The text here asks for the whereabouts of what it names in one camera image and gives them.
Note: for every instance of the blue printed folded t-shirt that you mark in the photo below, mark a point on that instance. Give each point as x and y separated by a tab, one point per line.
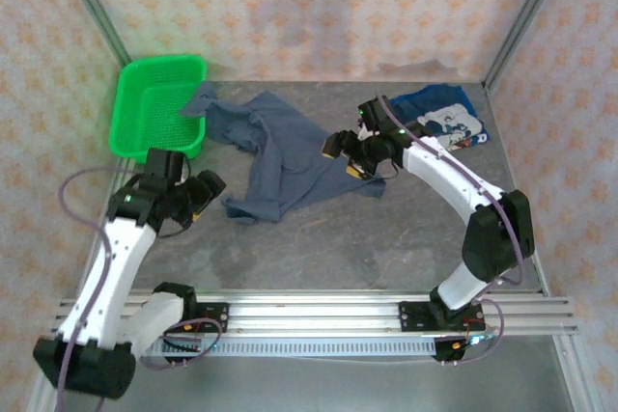
449	118

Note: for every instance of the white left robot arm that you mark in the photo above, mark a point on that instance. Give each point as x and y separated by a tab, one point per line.
120	257

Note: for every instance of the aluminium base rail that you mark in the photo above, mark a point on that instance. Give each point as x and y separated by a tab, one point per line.
314	315

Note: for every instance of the green plastic mesh basket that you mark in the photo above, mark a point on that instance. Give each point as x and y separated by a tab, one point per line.
145	108

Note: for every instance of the grey-blue t-shirt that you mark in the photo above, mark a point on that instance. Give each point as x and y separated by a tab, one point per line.
285	142

